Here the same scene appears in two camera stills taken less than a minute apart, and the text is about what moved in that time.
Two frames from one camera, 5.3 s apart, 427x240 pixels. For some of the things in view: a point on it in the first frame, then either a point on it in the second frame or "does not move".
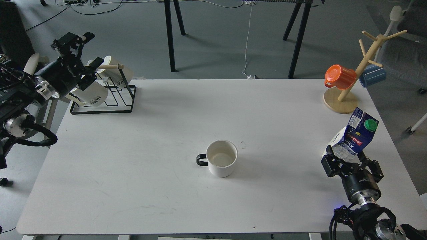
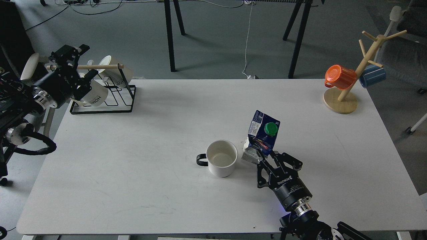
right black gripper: [361, 185] to [291, 191]
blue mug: [372, 73] does not move
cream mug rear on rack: [118, 76] does not move
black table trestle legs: [300, 38] does not move
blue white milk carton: [354, 137] to [262, 134]
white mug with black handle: [221, 157] does not move
